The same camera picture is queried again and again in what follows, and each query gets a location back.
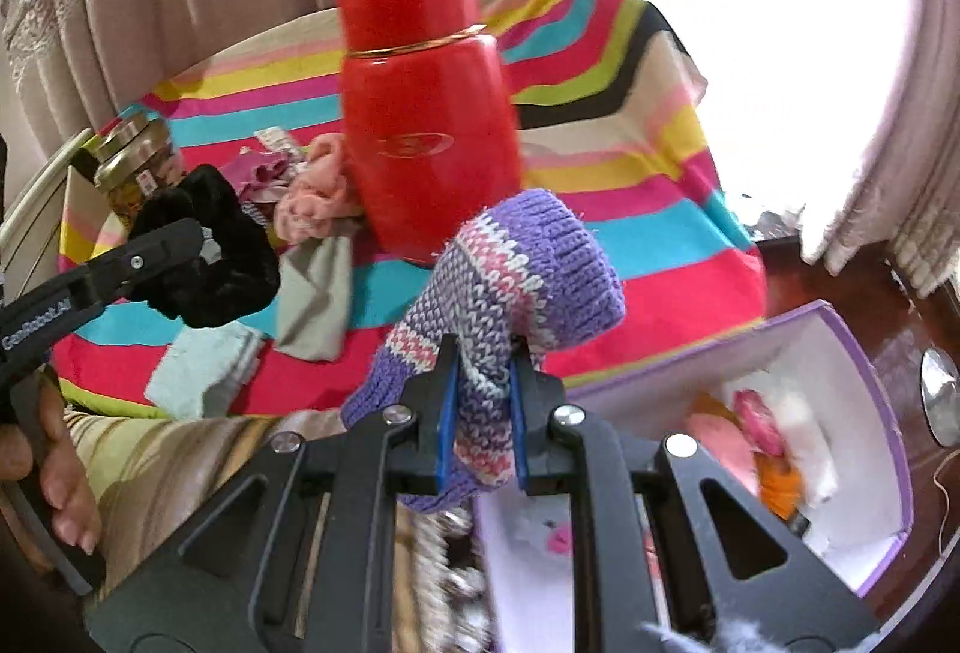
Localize black fuzzy cloth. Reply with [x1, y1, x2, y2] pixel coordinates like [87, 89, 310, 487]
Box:
[127, 164, 280, 328]

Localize orange yellow plush toy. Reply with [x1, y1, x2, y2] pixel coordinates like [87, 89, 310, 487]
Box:
[685, 389, 802, 522]

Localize pink fleece hat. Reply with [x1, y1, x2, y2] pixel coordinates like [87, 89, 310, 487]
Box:
[685, 413, 760, 495]

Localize light blue towel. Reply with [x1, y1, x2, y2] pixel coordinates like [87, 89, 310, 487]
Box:
[145, 321, 265, 421]

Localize magenta knitted cloth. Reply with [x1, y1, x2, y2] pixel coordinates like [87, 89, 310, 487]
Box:
[220, 149, 301, 204]

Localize grey green cloth pouch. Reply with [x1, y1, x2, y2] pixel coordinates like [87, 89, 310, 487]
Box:
[274, 234, 353, 362]

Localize floral white cloth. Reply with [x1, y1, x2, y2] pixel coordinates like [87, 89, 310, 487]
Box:
[254, 127, 306, 163]

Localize peach pink scrunched cloth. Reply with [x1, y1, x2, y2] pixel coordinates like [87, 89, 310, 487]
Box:
[274, 133, 363, 245]

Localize purple knitted hat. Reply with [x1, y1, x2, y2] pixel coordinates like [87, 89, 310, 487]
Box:
[340, 188, 626, 513]

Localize person's left hand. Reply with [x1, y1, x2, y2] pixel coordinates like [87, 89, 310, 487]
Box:
[2, 374, 103, 572]

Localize glass jar with gold lid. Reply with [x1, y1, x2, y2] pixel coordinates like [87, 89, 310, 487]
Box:
[94, 112, 185, 231]

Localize purple cardboard box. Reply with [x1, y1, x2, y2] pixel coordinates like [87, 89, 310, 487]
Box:
[475, 300, 913, 651]

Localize floor lamp chrome base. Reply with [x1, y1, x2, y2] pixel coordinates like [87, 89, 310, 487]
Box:
[919, 346, 960, 449]

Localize red thermos flask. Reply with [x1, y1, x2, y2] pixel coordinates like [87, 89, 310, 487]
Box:
[337, 0, 523, 266]

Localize colourful striped tablecloth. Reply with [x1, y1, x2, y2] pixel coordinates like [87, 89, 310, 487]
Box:
[52, 0, 766, 417]

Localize lace window curtain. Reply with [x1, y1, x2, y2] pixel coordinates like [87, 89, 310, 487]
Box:
[800, 0, 958, 299]

